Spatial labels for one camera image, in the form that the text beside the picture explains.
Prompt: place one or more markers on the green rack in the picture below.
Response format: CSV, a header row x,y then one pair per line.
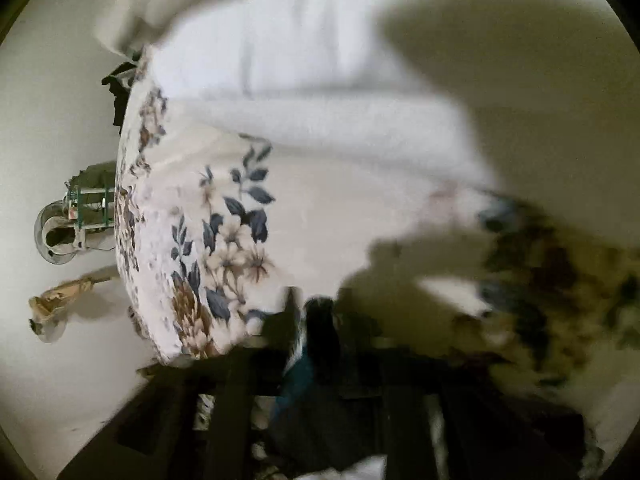
x,y
92,205

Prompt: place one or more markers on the black cloth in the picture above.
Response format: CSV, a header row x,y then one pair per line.
x,y
120,95

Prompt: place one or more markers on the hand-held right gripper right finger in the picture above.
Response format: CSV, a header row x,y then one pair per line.
x,y
415,435

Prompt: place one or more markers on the floral bed quilt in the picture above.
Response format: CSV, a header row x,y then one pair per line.
x,y
325,220

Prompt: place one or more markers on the straw broom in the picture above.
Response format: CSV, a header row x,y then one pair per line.
x,y
55,300

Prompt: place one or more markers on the round white appliance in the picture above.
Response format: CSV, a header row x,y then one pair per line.
x,y
52,235

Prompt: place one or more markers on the folded white garment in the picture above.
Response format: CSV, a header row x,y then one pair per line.
x,y
300,60

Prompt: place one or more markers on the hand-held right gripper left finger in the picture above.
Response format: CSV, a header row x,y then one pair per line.
x,y
225,410

